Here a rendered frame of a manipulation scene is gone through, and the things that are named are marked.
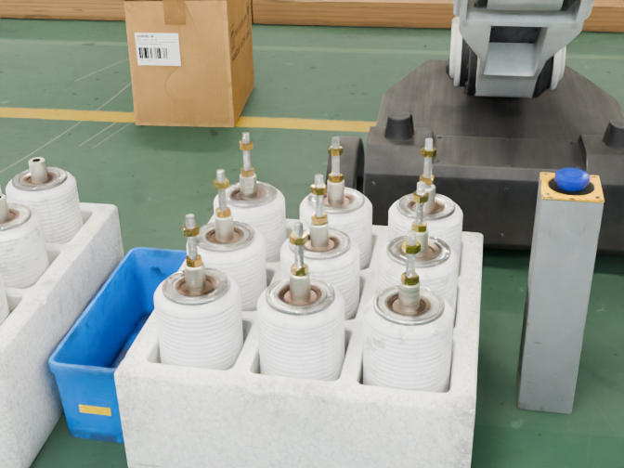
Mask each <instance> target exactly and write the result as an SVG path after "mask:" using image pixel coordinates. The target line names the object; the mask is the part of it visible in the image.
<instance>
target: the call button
mask: <svg viewBox="0 0 624 468"><path fill-rule="evenodd" d="M590 178H591V177H590V175H589V174H588V173H587V172H585V171H583V170H581V169H578V168H563V169H560V170H558V171H556V172H555V177H554V180H555V181H556V182H557V185H558V187H559V188H561V189H565V190H570V191H578V190H583V189H585V186H587V185H588V184H589V183H590Z"/></svg>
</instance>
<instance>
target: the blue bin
mask: <svg viewBox="0 0 624 468"><path fill-rule="evenodd" d="M187 255H188V254H187V251H181V250H169V249H158V248H146V247H136V248H134V249H131V250H130V251H129V252H128V253H127V255H126V256H125V257H124V259H123V260H122V262H121V263H120V264H119V265H118V266H117V267H116V269H115V270H114V271H113V273H112V274H111V275H110V277H109V278H108V280H107V281H106V283H105V284H104V285H103V287H102V288H101V289H100V291H99V292H98V293H97V295H96V296H95V298H94V299H93V300H92V302H91V303H90V304H89V306H88V307H87V308H86V310H85V311H84V313H83V314H82V315H81V317H79V318H78V320H77V321H76V322H75V324H74V325H73V326H72V328H71V329H70V331H69V332H68V334H67V335H66V336H65V338H64V339H63V340H62V342H61V343H60V344H59V346H58V347H57V349H56V350H55V351H54V353H53V354H52V355H51V357H50V358H49V360H48V364H49V369H50V370H51V372H52V373H54V374H55V377H56V381H57V385H58V391H59V395H60V399H61V403H62V406H63V409H64V413H65V417H66V421H67V424H68V428H69V432H70V435H71V436H73V437H78V438H86V439H94V440H101V441H110V442H117V443H124V434H123V428H122V422H121V415H120V409H119V403H118V397H117V391H116V384H115V379H114V372H116V370H117V369H118V367H119V365H120V364H121V362H122V361H123V360H124V358H125V356H126V354H127V352H128V350H129V349H130V347H131V346H132V344H133V342H134V341H135V339H136V338H137V336H138V335H139V333H140V332H141V330H142V328H143V327H144V325H145V324H146V322H147V320H148V319H149V317H150V315H151V313H152V312H153V310H154V309H155V306H154V300H153V297H154V294H155V292H156V290H157V288H158V287H159V285H160V284H161V283H162V282H163V281H164V280H166V279H167V278H168V277H169V276H171V275H172V274H174V273H176V272H177V271H178V270H179V268H181V266H182V265H183V263H184V261H185V260H186V256H187Z"/></svg>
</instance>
